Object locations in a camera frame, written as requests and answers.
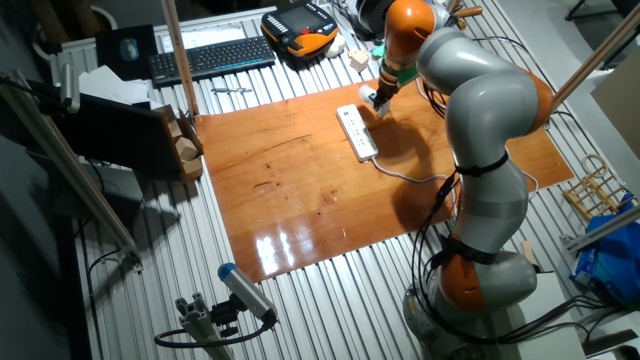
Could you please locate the black mouse pad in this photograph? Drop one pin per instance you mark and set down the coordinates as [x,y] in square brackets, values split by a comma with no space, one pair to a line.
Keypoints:
[107,60]

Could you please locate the black connector with blue light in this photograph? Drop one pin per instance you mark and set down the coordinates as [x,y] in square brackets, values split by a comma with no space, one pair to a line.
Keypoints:
[444,192]

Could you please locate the black keyboard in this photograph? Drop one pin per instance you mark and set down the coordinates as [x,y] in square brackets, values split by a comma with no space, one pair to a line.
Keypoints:
[210,60]

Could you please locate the white power strip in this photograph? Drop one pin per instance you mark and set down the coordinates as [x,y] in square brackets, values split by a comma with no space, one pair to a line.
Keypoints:
[357,132]

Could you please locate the aluminium profile camera mount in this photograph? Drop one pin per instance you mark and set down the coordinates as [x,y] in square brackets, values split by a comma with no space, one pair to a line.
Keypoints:
[200,325]

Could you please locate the white paper stack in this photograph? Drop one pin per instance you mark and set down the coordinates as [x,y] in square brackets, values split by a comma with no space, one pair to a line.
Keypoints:
[110,85]

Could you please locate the wooden peg rack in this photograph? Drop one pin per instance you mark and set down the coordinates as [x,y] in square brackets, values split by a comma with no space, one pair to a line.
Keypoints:
[595,192]

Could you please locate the orange and black teach pendant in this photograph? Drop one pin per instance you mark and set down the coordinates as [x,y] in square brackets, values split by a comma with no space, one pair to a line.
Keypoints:
[300,27]

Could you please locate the small metal pen tool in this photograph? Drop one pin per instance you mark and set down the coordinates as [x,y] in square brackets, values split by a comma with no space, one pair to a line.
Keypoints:
[230,90]

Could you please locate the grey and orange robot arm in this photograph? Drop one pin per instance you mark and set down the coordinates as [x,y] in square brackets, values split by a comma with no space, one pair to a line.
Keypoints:
[485,115]

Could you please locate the white bulb holder with bulb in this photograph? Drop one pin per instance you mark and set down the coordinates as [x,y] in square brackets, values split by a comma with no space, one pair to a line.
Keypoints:
[366,92]

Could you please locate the glossy wooden board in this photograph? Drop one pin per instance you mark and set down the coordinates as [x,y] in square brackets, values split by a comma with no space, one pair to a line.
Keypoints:
[290,190]

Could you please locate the white house-shaped block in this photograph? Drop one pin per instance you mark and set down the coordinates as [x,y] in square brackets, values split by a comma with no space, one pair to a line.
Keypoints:
[359,60]

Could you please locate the white egg-shaped object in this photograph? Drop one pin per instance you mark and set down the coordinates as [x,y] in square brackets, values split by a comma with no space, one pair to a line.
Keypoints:
[335,46]

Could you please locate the silver camera with blue end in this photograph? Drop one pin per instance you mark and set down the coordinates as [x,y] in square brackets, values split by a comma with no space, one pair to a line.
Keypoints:
[247,292]

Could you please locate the long aluminium frame bar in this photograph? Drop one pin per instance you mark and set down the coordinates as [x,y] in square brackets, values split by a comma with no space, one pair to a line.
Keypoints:
[75,175]

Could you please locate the black flat panel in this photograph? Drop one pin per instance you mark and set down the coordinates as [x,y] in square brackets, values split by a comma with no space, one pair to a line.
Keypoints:
[110,135]

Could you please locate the cardboard box of wooden blocks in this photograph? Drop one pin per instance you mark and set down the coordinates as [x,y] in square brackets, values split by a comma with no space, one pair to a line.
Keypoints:
[187,149]

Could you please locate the blue bag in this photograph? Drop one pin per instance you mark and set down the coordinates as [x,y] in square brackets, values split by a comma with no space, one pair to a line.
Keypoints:
[610,260]

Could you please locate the tan cardboard panel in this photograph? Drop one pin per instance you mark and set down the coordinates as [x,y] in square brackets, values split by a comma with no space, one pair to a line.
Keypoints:
[620,100]

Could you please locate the short aluminium bar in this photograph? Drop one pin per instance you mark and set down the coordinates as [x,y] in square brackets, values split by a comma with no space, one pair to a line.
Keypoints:
[605,227]

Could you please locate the dark computer mouse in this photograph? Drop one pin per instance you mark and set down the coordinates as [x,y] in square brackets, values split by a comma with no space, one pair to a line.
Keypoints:
[129,49]

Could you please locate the wooden upright pole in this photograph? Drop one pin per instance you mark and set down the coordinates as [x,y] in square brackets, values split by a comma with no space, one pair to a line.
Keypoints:
[179,55]

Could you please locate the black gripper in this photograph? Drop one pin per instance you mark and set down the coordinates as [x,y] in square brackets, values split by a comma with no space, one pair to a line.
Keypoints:
[387,87]

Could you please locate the thin support pole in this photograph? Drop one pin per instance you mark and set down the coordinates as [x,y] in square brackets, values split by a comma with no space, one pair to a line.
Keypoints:
[595,57]

